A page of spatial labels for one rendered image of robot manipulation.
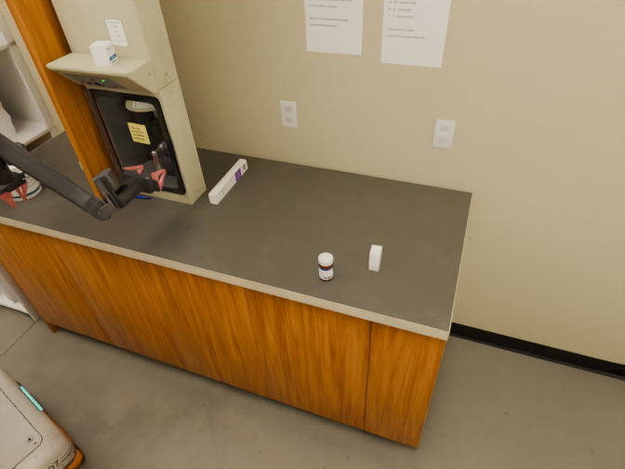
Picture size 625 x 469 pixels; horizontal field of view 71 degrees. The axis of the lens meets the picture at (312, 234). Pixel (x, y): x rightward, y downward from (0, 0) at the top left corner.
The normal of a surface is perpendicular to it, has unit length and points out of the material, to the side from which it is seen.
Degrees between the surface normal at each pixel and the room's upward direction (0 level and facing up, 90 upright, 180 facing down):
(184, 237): 0
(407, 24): 90
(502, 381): 0
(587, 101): 90
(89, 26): 90
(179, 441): 0
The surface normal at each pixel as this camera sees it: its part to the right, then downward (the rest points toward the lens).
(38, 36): 0.93, 0.20
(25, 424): -0.04, -0.75
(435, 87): -0.35, 0.63
